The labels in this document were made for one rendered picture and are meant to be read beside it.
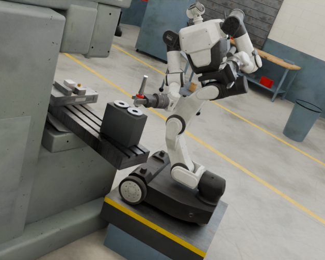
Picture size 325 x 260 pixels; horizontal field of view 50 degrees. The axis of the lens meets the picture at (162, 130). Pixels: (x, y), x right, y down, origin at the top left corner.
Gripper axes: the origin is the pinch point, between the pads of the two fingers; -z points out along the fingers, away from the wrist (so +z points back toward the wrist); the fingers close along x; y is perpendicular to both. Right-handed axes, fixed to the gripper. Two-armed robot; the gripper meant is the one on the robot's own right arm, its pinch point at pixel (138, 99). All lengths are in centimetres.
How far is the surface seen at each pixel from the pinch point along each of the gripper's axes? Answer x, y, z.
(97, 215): 18, -103, 7
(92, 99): 50, -25, -3
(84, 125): 17.4, -27.3, -19.8
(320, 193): 23, -123, 330
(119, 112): 2.5, -9.8, -8.0
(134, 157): -15.3, -28.7, -1.3
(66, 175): 23, -69, -21
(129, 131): -6.4, -17.4, -3.7
